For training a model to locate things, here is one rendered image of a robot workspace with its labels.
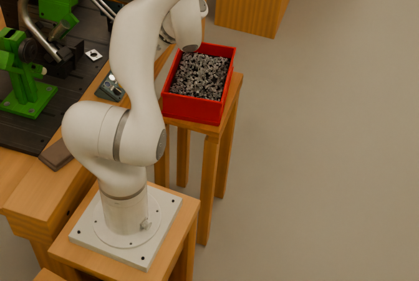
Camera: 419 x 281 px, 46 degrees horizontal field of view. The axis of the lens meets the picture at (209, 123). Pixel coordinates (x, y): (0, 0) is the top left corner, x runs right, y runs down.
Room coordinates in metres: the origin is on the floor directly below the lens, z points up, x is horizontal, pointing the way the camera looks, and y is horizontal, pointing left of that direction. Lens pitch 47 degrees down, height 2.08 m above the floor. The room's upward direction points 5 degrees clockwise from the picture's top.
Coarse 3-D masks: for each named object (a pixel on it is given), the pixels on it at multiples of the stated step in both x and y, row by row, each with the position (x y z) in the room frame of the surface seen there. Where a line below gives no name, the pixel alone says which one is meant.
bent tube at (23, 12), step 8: (24, 0) 1.36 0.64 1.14; (24, 8) 1.36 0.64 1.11; (24, 16) 1.34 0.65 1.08; (24, 24) 1.33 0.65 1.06; (32, 24) 1.34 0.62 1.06; (32, 32) 1.32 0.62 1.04; (40, 32) 1.33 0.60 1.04; (40, 40) 1.31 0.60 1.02; (48, 48) 1.29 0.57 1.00; (56, 56) 1.28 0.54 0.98
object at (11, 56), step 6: (0, 54) 1.08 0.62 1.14; (6, 54) 1.08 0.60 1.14; (12, 54) 1.09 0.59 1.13; (0, 60) 1.06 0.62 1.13; (6, 60) 1.06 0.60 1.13; (12, 60) 1.08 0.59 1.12; (0, 66) 1.05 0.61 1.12; (6, 66) 1.05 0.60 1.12; (30, 66) 1.15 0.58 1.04; (36, 66) 1.20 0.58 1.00; (42, 66) 1.22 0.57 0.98; (18, 72) 1.09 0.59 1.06; (30, 72) 1.14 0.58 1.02; (36, 72) 1.19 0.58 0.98
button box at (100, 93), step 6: (108, 72) 1.28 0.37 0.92; (108, 78) 1.22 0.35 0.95; (102, 84) 1.19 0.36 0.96; (114, 84) 1.21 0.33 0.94; (96, 90) 1.18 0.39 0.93; (102, 90) 1.18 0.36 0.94; (108, 90) 1.17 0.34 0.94; (102, 96) 1.18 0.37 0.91; (108, 96) 1.17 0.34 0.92; (114, 96) 1.17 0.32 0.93; (120, 96) 1.18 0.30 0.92
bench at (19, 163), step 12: (0, 12) 1.63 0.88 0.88; (0, 24) 1.56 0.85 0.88; (204, 24) 2.13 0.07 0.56; (0, 156) 0.91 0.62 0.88; (12, 156) 0.91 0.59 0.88; (24, 156) 0.92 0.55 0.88; (0, 168) 0.87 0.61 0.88; (12, 168) 0.87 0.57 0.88; (24, 168) 0.87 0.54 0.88; (0, 180) 0.82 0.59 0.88; (12, 180) 0.83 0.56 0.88; (0, 192) 0.78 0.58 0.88; (0, 204) 0.74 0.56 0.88; (36, 252) 0.71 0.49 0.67; (48, 264) 0.71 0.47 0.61
